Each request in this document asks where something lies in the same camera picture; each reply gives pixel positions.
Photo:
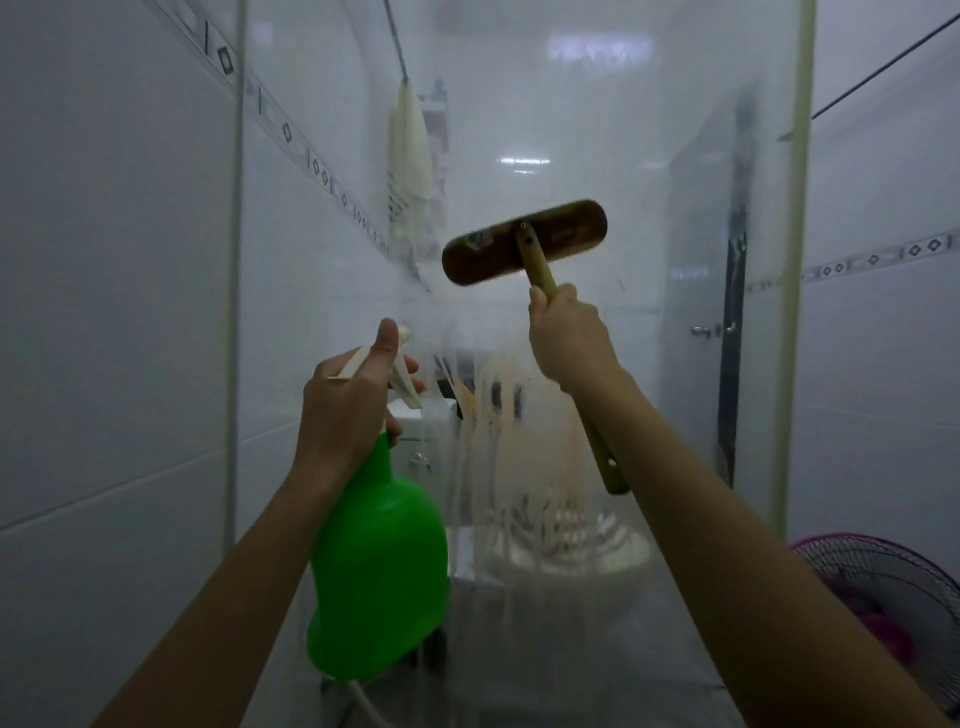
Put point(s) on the pink electric fan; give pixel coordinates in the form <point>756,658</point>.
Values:
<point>892,607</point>

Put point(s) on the person's left hand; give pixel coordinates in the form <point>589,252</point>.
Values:
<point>345,420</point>

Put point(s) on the glass shower partition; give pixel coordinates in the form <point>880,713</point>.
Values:
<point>525,300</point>

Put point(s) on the person's right hand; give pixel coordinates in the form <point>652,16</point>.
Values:
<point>570,341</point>

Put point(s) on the person's left thumb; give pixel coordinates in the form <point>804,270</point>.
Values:
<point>384,352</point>

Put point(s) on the person's right forearm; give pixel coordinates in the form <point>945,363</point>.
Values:
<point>742,570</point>

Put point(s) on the brown window squeegee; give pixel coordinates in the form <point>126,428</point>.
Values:
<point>525,247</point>

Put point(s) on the person's right thumb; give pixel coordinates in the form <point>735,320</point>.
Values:
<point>538,304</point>

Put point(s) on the black hanging rod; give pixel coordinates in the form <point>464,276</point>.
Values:
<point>395,37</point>

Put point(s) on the person's left forearm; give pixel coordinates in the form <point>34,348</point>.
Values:
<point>225,607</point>

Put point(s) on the white toilet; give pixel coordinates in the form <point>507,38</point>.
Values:
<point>555,540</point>

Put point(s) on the green spray bottle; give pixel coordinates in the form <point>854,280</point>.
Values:
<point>379,555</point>

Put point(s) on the white hanging towel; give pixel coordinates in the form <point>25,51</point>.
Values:
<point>411,165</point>

